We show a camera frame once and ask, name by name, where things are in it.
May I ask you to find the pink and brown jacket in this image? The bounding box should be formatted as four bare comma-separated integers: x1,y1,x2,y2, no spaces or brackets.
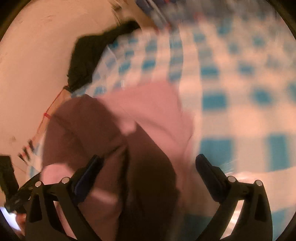
39,81,218,241

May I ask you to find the blue white checkered plastic sheet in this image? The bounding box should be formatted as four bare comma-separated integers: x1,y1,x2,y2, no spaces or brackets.
74,18,295,239

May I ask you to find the black garment on bed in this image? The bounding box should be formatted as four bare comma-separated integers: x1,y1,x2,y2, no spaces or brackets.
64,20,140,93

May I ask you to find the whale pattern curtain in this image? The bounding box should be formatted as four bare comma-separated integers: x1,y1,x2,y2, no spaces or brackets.
135,1,271,29

